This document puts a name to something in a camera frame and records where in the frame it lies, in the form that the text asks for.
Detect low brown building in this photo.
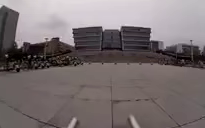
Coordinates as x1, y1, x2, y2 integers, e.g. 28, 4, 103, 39
22, 36, 76, 56

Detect tall grey building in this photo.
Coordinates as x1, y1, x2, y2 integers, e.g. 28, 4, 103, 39
0, 4, 20, 54

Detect large grey layered building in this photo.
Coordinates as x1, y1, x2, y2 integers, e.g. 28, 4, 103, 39
72, 25, 152, 52

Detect row of parked bicycles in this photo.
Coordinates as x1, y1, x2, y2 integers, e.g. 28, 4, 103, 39
0, 54, 85, 75
158, 57, 205, 70

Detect low pale building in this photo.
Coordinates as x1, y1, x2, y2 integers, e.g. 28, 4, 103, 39
165, 42, 201, 56

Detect wide grey stairs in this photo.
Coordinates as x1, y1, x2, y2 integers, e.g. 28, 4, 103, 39
69, 49, 171, 64

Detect robot's own part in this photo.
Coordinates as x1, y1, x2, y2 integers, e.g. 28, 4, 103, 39
67, 116, 79, 128
128, 114, 141, 128

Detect lamp pole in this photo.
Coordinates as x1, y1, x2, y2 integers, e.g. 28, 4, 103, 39
189, 39, 195, 63

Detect row of bollards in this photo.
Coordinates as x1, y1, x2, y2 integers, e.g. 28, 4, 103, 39
88, 61, 155, 66

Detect grey paved plaza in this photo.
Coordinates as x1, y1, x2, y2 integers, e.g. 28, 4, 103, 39
0, 62, 205, 128

